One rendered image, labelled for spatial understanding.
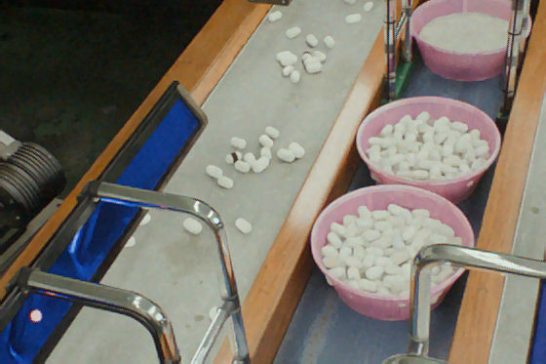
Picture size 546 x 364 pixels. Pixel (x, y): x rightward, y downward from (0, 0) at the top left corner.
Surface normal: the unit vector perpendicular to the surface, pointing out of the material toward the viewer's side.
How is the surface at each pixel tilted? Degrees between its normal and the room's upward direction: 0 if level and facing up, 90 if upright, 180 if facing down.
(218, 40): 0
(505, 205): 0
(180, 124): 58
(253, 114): 0
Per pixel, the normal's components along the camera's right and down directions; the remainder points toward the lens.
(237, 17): -0.09, -0.75
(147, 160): 0.74, -0.26
